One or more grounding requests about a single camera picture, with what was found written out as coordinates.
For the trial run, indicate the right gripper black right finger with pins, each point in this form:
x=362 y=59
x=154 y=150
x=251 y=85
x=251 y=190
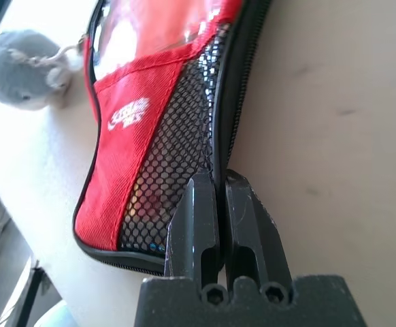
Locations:
x=249 y=221

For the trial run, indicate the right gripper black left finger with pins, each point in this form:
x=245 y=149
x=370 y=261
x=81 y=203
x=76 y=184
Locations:
x=198 y=221

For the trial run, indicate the red black paddle case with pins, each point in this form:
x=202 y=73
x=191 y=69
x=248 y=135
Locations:
x=126 y=153

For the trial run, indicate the black main table frame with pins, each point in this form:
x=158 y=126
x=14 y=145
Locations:
x=31 y=299

